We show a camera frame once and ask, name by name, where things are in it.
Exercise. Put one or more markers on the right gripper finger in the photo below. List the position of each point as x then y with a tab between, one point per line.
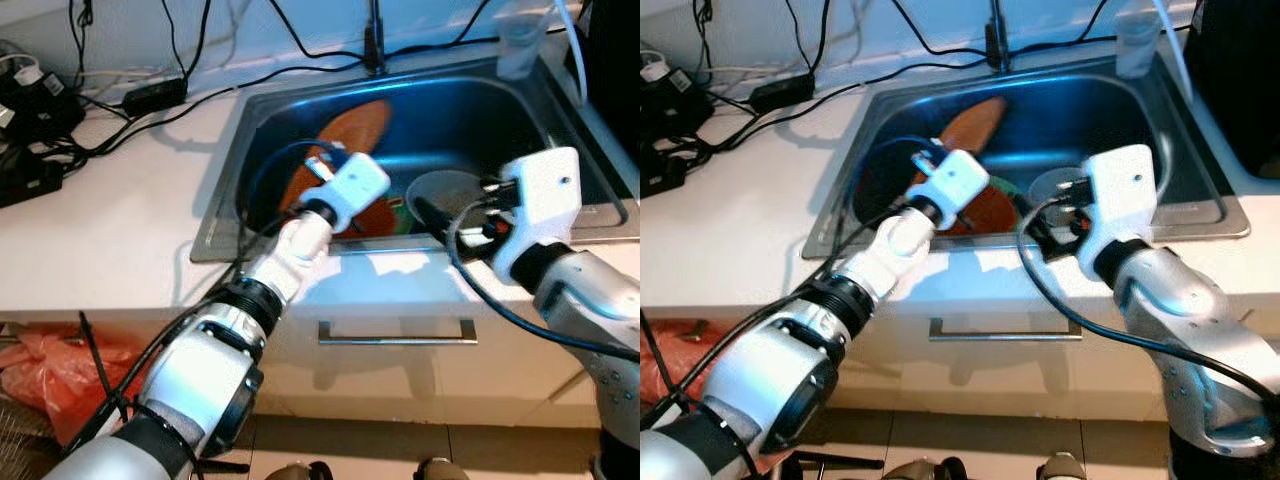
1035	222
442	222

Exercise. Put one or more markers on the orange plastic plate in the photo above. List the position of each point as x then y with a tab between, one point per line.
350	130
975	125

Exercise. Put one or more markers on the white kitchen cabinet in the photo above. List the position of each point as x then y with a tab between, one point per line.
400	380
1000	380

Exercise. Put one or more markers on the grey bowl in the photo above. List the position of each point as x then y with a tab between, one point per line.
445	190
1055	185

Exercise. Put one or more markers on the green plate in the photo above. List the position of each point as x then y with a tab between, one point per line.
1005	187
402	212

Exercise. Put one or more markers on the stainless steel sink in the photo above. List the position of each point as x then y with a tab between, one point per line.
1080	110
470	110

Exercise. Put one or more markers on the dark metal faucet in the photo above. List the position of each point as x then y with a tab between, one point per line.
997	40
375	40

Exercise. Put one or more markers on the black power adapter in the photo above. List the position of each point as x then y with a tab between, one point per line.
782	92
155	96

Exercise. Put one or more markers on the clear plastic cup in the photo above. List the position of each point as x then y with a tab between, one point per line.
522	45
1138	45

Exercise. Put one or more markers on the black appliance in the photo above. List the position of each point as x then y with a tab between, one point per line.
615	80
1240	80

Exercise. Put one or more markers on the black charger pile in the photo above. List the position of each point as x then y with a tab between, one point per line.
665	110
30	120

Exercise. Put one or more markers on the red plastic bag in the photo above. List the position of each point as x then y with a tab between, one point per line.
665	365
60	375

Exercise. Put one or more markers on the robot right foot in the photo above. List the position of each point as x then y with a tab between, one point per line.
442	470
1062	468

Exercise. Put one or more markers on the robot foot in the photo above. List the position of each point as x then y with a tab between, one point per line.
442	470
1062	468
300	472
920	471

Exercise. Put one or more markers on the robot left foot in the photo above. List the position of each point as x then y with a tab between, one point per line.
300	472
920	471

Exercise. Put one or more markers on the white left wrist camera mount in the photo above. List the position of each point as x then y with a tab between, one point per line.
355	185
960	180

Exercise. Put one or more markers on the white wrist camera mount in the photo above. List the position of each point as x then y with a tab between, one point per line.
545	200
960	180
1125	195
355	185

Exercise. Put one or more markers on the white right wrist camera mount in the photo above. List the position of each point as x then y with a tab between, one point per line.
545	200
1125	195

